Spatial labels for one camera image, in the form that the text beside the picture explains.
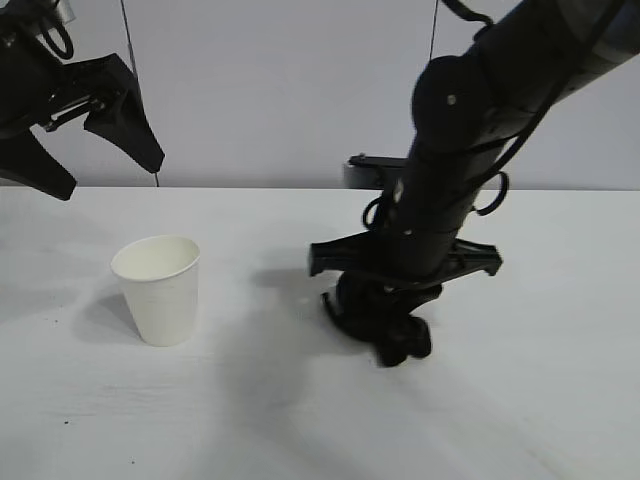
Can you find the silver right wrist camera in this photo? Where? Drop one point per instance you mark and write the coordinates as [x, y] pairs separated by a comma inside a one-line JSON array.
[[360, 177]]

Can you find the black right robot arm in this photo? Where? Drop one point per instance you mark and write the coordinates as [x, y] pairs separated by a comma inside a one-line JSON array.
[[450, 125]]

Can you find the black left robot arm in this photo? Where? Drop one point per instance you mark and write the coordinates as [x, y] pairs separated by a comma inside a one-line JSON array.
[[12, 7]]

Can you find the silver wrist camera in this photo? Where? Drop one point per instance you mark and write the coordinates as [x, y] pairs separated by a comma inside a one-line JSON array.
[[65, 10], [360, 177]]

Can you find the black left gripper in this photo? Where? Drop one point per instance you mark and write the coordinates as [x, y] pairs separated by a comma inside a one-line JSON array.
[[35, 90]]

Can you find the white paper cup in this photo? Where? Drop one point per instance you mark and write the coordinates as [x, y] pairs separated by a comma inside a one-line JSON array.
[[160, 305]]

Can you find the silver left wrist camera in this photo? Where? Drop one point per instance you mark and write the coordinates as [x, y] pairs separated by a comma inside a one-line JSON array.
[[65, 10]]

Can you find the black right camera bracket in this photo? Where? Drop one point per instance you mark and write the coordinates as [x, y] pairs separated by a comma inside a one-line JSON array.
[[375, 161]]

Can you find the black cloth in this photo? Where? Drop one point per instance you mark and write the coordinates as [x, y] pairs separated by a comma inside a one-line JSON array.
[[400, 340]]

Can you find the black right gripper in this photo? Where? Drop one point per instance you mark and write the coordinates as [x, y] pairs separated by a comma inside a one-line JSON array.
[[420, 255]]

